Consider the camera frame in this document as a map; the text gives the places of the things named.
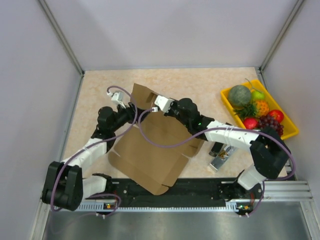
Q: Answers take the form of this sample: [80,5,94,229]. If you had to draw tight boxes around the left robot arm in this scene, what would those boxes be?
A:
[41,102,142,212]

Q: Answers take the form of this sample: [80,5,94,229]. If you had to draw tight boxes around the orange pineapple toy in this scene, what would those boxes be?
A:
[253,100,270,118]

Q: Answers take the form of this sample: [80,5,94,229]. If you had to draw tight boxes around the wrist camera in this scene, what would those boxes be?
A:
[151,95,175,113]
[106,91,125,106]

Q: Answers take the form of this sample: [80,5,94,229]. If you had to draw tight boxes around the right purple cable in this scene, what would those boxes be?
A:
[136,108,297,218]

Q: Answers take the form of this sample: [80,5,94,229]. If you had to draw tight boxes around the red apple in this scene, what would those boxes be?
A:
[268,109,285,123]
[243,117,258,130]

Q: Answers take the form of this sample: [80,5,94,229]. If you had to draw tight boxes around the purple cable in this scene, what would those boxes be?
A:
[49,85,138,218]
[136,108,297,218]

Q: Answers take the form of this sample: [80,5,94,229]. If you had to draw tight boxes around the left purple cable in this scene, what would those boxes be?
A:
[49,85,138,218]

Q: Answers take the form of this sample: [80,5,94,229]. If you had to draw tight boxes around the brown cardboard box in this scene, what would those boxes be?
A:
[107,82,205,196]

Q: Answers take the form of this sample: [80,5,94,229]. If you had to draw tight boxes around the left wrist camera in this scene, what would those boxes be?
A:
[106,91,125,106]

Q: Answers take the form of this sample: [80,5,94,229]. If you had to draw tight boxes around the aluminium rail frame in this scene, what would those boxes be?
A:
[39,181,313,213]

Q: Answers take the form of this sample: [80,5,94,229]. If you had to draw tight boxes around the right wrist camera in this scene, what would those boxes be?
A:
[151,95,175,113]

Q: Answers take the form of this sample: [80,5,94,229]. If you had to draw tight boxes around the black rectangular bar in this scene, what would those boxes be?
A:
[209,142,225,157]

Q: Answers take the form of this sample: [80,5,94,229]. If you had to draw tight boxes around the purple grapes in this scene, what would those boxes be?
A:
[257,115,284,136]

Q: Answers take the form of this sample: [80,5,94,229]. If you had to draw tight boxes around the green apple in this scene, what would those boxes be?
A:
[251,90,265,101]

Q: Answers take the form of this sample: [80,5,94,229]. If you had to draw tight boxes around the grey-green melon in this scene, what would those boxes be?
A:
[227,85,251,107]

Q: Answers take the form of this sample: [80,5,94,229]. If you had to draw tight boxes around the yellow plastic tray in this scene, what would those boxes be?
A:
[220,79,299,140]

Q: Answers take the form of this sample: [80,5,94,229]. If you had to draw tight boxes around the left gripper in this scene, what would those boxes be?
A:
[110,101,150,133]

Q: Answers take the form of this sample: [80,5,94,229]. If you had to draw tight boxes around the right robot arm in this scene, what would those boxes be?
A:
[154,96,291,201]

